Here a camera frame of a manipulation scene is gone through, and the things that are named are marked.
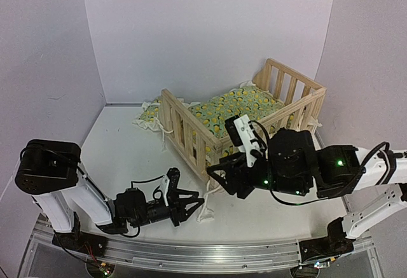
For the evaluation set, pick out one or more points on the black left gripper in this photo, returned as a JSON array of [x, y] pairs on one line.
[[180, 212]]

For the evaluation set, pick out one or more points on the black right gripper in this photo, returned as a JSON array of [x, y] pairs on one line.
[[235, 172]]

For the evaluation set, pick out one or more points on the lemon print bed cushion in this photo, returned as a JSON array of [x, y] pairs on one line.
[[198, 131]]

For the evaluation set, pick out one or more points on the wooden pet bed frame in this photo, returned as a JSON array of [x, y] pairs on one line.
[[283, 83]]

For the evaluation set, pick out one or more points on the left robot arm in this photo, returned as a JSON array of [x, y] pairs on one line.
[[52, 173]]

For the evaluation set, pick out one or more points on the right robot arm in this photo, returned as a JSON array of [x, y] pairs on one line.
[[380, 193]]

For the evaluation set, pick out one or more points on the small lemon print pillow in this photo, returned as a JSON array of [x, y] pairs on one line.
[[148, 119]]

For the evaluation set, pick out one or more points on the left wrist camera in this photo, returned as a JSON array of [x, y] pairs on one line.
[[167, 191]]

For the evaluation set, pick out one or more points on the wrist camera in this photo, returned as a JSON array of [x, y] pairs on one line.
[[167, 191], [245, 138]]

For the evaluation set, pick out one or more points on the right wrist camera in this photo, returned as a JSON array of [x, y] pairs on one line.
[[245, 138]]

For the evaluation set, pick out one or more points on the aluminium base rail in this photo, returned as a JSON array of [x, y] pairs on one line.
[[262, 257]]

